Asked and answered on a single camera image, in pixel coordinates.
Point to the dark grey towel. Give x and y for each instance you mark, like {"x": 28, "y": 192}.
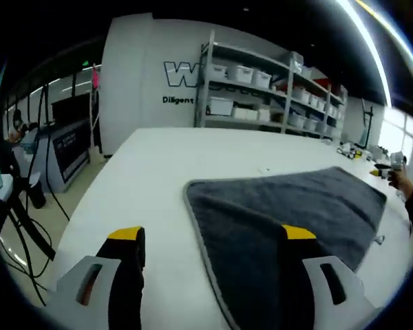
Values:
{"x": 278, "y": 199}

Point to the person's right hand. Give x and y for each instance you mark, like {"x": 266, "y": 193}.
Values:
{"x": 402, "y": 182}

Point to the pile of small tools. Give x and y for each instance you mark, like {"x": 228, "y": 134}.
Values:
{"x": 351, "y": 153}

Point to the black stand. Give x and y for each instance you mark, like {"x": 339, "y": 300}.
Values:
{"x": 367, "y": 130}

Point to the grey metal shelving rack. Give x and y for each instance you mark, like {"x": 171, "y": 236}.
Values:
{"x": 290, "y": 89}

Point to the black waste bin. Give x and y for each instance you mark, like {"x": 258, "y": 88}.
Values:
{"x": 37, "y": 196}

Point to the white side desk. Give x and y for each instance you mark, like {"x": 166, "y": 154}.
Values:
{"x": 0, "y": 196}

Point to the grey cabinet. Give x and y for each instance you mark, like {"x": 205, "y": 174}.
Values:
{"x": 72, "y": 151}

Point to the row of white storage bins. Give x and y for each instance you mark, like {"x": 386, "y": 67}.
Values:
{"x": 241, "y": 74}

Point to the black monitor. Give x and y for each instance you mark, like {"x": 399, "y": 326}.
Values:
{"x": 70, "y": 110}

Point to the pink hanging item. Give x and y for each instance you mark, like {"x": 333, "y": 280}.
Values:
{"x": 96, "y": 77}

